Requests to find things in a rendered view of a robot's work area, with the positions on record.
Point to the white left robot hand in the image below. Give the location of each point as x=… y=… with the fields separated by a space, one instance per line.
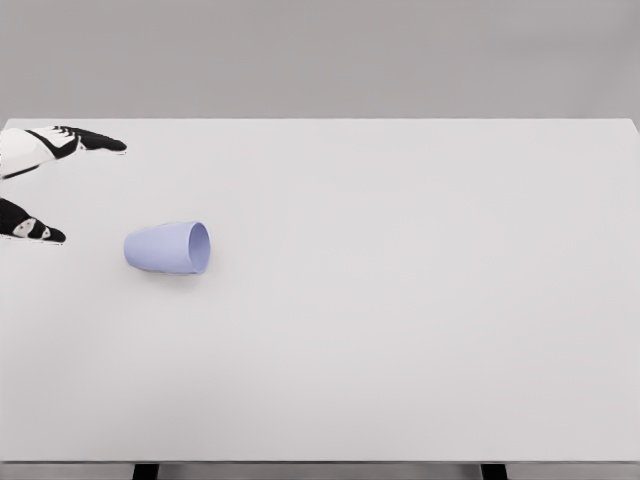
x=22 y=147

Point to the light blue plastic cup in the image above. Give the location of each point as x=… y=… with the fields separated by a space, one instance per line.
x=160 y=250

